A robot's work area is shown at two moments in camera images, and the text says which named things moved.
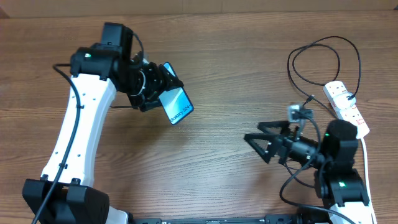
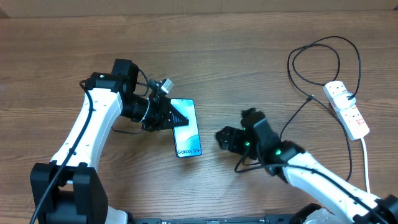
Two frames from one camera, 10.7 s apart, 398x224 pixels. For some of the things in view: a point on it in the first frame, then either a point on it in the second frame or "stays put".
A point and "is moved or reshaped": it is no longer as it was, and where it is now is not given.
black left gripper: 161,81 -> 160,121
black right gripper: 285,143 -> 232,137
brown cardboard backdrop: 45,8 stays put
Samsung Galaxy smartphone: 175,102 is moved or reshaped
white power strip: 331,89 stays put
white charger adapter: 341,101 stays put
